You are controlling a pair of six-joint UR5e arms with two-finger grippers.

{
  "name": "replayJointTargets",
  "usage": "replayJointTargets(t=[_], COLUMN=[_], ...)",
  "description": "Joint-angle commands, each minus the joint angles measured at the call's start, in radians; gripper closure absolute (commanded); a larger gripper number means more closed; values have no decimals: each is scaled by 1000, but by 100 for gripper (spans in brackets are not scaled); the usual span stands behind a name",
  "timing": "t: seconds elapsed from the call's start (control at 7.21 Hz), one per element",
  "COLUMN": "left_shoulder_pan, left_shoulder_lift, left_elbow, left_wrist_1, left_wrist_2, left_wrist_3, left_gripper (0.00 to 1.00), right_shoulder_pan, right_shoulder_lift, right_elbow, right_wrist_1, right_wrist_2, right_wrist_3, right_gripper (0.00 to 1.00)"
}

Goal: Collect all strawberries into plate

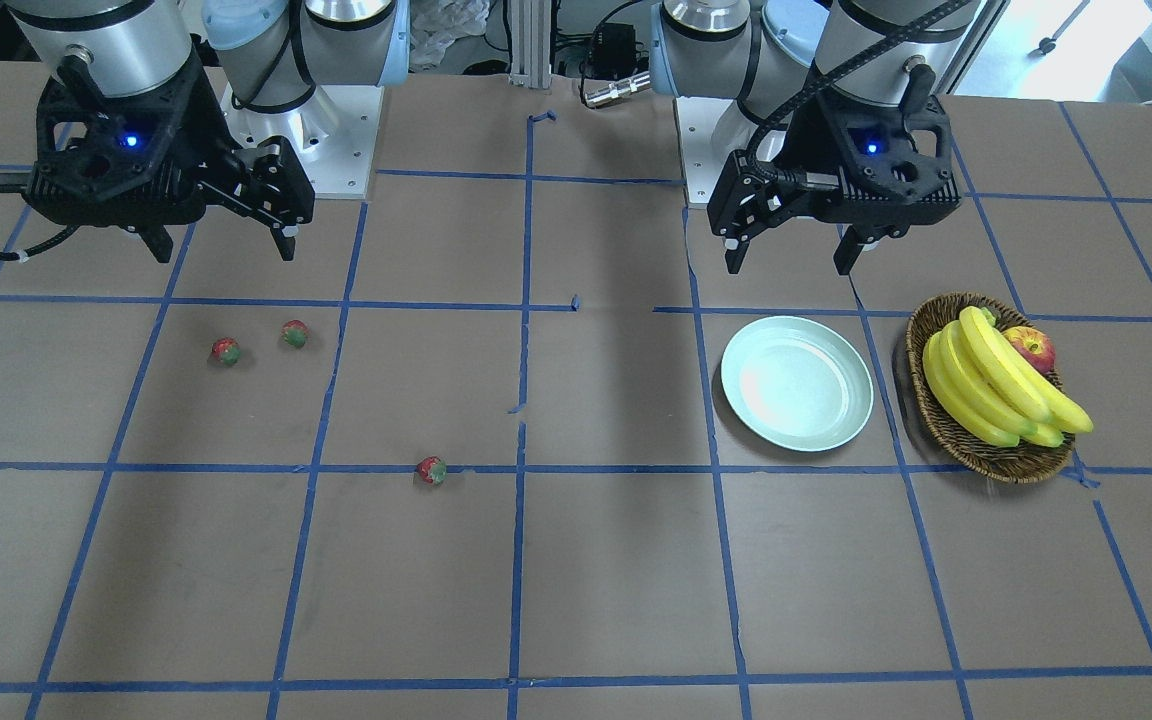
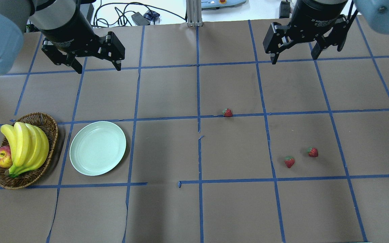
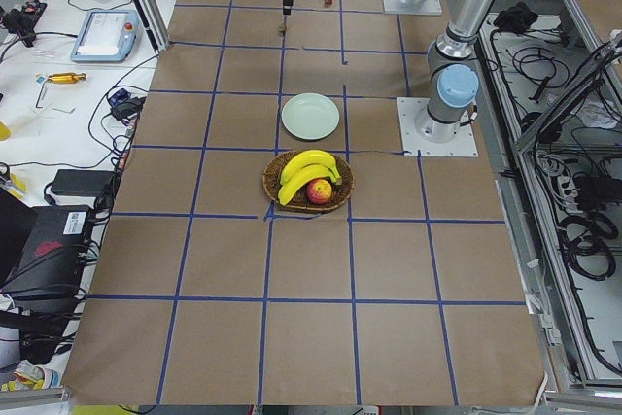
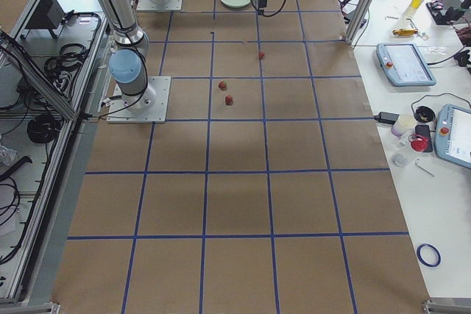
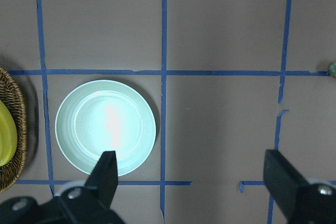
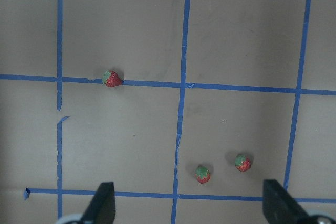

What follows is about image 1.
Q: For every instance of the wicker basket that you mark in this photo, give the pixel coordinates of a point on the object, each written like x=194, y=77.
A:
x=926, y=420

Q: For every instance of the yellow banana bunch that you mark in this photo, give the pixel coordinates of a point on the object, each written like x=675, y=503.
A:
x=990, y=390

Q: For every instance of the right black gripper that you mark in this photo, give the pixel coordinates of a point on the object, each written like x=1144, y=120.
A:
x=208, y=128

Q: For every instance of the light green plate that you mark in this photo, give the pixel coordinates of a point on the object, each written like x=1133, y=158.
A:
x=797, y=384

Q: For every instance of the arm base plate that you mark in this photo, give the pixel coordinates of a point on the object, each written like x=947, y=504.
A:
x=334, y=135
x=709, y=129

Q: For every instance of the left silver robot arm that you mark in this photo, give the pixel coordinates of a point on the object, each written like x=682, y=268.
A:
x=774, y=57

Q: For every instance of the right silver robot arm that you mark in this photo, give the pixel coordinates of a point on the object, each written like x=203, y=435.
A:
x=275, y=54

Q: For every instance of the aluminium frame post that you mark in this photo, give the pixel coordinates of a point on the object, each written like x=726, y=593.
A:
x=530, y=39

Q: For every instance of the red apple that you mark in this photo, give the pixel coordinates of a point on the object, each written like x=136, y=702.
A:
x=1034, y=346

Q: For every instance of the red strawberry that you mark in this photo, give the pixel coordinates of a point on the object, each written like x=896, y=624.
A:
x=226, y=351
x=432, y=471
x=294, y=333

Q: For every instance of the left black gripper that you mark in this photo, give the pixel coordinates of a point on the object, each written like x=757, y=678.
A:
x=794, y=138

